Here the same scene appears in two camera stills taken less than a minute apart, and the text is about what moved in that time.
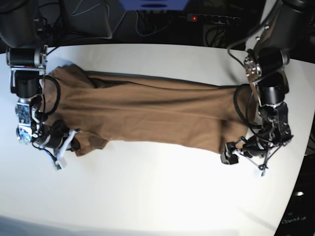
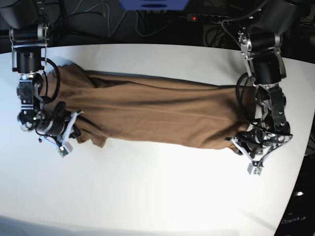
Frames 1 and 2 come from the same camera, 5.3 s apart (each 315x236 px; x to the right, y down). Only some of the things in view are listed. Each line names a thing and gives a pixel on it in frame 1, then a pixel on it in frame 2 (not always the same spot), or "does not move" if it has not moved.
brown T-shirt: [96, 107] does not move
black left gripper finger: [75, 145] to [76, 132]
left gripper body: [51, 135] to [51, 120]
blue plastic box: [153, 5] does not move
